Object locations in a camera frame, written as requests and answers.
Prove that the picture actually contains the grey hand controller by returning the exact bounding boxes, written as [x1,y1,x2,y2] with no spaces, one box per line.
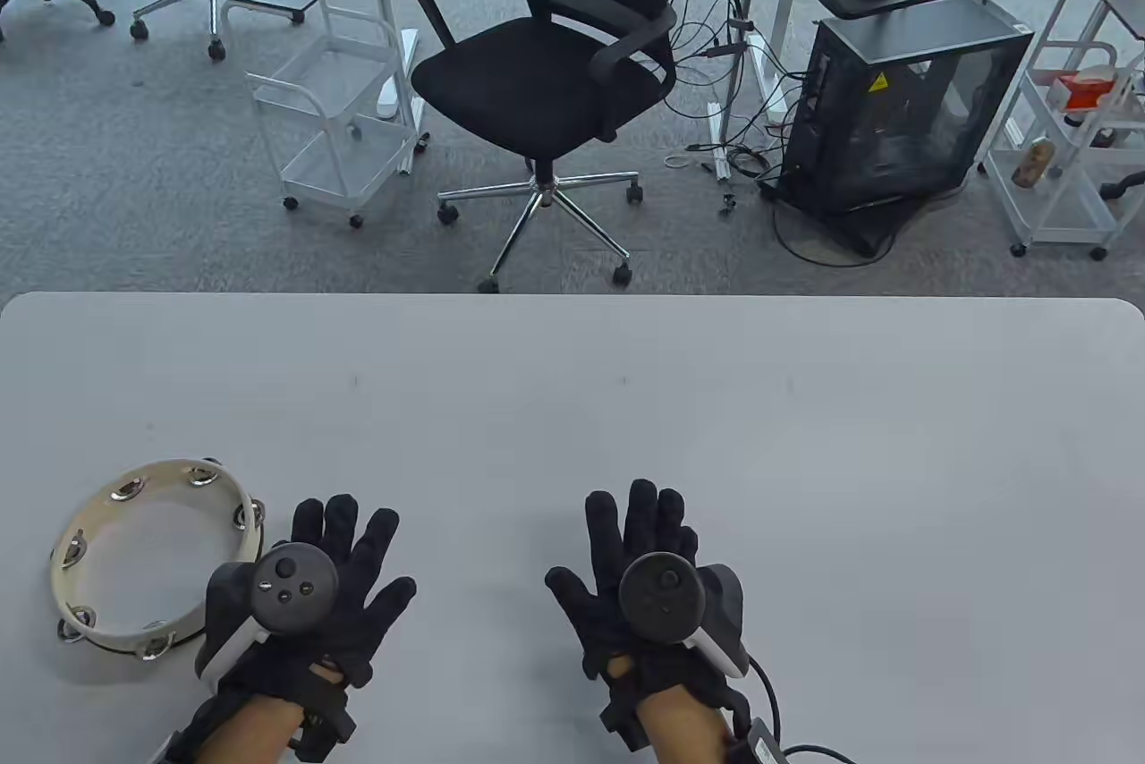
[196,542,340,684]
[618,552,751,679]

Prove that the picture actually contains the red and white box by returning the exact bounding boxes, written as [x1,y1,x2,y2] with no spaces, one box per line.
[1045,64,1121,115]

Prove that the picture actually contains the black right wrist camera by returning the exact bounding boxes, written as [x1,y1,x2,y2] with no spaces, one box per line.
[723,716,786,764]

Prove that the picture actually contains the person's left forearm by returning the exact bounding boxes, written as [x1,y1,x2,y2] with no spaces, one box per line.
[190,696,307,764]

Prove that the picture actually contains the grey left hand controller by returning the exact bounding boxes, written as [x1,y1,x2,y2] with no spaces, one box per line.
[196,542,340,684]

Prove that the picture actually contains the white tambourine with metal jingles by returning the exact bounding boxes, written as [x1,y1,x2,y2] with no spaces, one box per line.
[49,457,267,663]

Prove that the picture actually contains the black camera cable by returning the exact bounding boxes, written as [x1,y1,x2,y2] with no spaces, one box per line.
[747,655,860,764]

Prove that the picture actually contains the black mesh office chair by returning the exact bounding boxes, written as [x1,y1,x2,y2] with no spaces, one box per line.
[411,0,679,294]

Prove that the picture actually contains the person's right forearm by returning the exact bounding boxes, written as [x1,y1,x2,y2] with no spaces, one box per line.
[639,685,733,764]

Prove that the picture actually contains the brown bottle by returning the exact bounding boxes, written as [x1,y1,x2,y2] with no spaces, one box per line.
[1010,136,1056,191]

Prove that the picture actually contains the black left wrist mount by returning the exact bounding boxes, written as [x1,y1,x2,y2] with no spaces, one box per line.
[284,664,359,762]

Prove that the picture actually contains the grey right hand controller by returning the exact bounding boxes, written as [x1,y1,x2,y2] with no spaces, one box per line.
[618,552,751,679]

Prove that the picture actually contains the person's left hand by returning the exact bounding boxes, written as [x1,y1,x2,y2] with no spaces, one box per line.
[219,494,418,695]

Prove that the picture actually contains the black computer tower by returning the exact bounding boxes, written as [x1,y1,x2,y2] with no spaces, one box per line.
[759,0,1037,257]

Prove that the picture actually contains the person's right hand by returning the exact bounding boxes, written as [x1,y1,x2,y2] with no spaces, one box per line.
[545,480,751,707]

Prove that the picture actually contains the tangle of black cables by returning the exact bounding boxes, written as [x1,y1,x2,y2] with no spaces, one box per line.
[666,0,810,215]

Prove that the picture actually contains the white wire shelf cart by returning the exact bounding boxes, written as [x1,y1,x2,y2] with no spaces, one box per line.
[979,0,1145,261]

